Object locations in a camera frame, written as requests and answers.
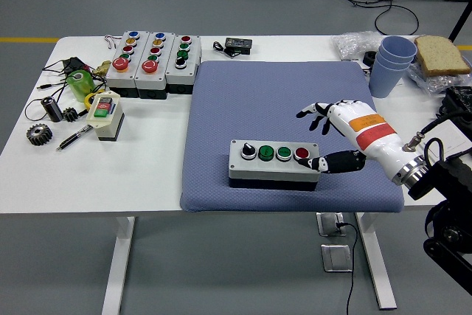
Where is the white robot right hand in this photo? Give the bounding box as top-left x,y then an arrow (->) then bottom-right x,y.
293,99 -> 423,180

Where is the grey four-button control box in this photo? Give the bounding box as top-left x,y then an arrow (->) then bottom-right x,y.
227,139 -> 321,193

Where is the grey five-button control box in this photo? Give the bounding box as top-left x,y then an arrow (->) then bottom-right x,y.
105,30 -> 149,97
134,31 -> 177,100

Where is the blue plastic cup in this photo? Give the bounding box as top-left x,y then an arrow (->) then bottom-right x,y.
375,49 -> 416,71
379,35 -> 418,62
368,58 -> 412,99

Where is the clear bag of metal parts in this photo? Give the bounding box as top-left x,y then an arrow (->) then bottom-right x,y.
407,62 -> 472,95

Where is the clear bubble wrap bag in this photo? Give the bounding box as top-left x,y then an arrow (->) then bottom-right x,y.
331,30 -> 384,61

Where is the black mechanical device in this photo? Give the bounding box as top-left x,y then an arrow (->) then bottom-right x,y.
437,86 -> 472,124

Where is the slice of bread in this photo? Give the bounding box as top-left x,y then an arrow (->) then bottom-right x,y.
413,35 -> 471,77

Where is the silver floor socket box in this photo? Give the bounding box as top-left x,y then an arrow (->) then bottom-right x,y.
316,212 -> 350,238
320,243 -> 354,274

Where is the blue-grey padded mat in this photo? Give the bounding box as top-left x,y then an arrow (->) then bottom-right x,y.
179,59 -> 406,213

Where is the white table leg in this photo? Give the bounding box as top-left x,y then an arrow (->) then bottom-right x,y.
354,212 -> 398,311
101,215 -> 136,315

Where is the black digital meter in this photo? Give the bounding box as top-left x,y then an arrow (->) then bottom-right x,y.
224,36 -> 254,56

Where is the grey box with black knob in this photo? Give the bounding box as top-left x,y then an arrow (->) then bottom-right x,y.
164,34 -> 203,95

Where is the brass fitting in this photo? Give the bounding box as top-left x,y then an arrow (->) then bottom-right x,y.
91,60 -> 112,76

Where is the yellow tape roll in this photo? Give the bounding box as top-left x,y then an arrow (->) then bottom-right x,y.
84,89 -> 106,111

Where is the green plastic cylinder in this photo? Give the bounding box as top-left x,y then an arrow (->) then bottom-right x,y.
66,69 -> 96,103

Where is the black pen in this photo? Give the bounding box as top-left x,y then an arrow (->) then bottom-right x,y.
56,124 -> 94,152

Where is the black power adapter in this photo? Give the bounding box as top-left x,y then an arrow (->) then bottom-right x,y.
60,56 -> 91,76

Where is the black capacitor cylinder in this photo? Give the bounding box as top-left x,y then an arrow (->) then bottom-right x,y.
41,96 -> 64,122

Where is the large dark metal gear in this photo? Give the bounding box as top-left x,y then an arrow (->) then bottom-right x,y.
26,123 -> 54,146

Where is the black floor power cable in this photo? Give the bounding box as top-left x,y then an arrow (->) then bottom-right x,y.
335,221 -> 359,315

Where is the black looped floor cable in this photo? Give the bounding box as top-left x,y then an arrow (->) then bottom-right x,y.
374,0 -> 429,36

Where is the black meter cable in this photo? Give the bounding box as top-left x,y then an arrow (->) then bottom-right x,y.
212,41 -> 237,60

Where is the cream switch box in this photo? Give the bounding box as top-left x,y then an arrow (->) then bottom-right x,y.
87,90 -> 125,142

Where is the thin black table cable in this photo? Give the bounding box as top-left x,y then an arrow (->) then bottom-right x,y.
24,57 -> 108,121

